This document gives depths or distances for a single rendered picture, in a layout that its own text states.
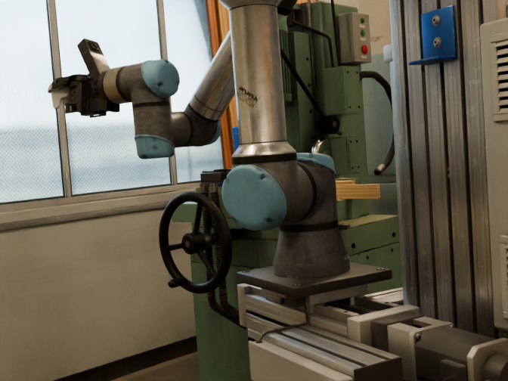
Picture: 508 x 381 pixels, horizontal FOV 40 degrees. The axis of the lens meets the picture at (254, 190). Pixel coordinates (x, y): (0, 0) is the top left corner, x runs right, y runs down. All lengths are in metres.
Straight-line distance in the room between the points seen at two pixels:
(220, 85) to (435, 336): 0.66
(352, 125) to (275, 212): 1.23
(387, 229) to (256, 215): 1.19
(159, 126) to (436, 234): 0.56
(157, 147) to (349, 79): 1.00
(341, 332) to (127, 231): 2.28
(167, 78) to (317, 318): 0.54
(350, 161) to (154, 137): 0.95
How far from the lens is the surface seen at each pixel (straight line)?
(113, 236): 3.34
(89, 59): 1.52
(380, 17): 4.71
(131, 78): 1.39
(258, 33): 1.21
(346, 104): 2.21
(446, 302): 1.28
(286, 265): 1.31
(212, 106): 1.43
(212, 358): 2.26
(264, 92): 1.19
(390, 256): 2.35
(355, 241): 2.18
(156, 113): 1.37
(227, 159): 3.60
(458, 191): 1.22
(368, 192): 1.95
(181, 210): 2.24
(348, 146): 2.18
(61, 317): 3.24
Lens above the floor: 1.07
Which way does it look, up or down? 4 degrees down
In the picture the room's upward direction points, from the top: 4 degrees counter-clockwise
